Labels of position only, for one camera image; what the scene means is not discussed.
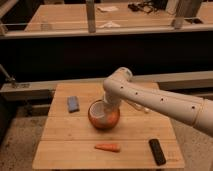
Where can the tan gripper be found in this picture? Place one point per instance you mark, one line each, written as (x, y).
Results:
(109, 108)

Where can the white ceramic cup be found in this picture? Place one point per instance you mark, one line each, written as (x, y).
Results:
(97, 110)

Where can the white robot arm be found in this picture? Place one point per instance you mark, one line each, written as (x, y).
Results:
(190, 110)

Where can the orange ceramic bowl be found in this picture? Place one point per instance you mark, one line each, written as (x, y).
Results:
(108, 122)

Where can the white tube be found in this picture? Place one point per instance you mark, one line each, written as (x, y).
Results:
(138, 107)

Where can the blue sponge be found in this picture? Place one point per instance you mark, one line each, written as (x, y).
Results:
(73, 104)

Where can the orange carrot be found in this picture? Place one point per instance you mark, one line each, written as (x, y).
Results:
(112, 147)

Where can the wooden table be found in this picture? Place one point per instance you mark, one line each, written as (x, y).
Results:
(68, 139)

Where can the black remote control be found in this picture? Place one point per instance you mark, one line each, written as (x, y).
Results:
(157, 152)

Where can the white crumpled paper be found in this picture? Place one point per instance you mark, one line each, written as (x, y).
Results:
(110, 24)

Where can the white paper sheet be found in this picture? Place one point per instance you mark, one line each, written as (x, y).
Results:
(107, 8)

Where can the clear plastic bottle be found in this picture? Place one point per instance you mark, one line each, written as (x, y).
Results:
(45, 26)

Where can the metal rail beam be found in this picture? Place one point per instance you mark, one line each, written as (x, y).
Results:
(196, 83)

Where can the grey metal post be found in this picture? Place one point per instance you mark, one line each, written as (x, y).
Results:
(177, 22)
(90, 10)

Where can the grey metal post right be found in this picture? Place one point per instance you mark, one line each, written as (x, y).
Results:
(177, 22)

